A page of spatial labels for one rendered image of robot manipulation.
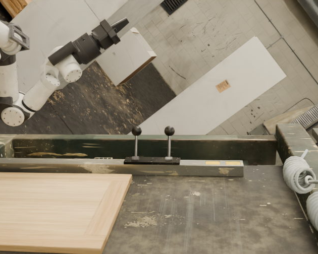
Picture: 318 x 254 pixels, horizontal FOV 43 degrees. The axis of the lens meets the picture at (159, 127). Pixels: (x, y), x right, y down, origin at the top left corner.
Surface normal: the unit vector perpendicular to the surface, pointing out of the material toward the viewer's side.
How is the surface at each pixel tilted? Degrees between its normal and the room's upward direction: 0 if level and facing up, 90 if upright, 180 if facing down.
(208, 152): 90
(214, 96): 90
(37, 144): 90
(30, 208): 52
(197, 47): 90
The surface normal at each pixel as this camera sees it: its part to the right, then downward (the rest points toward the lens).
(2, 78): 0.11, 0.55
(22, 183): -0.04, -0.95
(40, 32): -0.22, 0.18
